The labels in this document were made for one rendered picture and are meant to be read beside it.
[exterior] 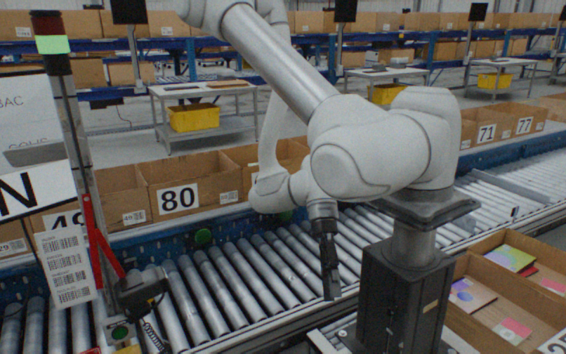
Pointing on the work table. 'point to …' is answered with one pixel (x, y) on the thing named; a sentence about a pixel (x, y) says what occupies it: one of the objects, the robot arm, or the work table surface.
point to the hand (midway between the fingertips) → (332, 295)
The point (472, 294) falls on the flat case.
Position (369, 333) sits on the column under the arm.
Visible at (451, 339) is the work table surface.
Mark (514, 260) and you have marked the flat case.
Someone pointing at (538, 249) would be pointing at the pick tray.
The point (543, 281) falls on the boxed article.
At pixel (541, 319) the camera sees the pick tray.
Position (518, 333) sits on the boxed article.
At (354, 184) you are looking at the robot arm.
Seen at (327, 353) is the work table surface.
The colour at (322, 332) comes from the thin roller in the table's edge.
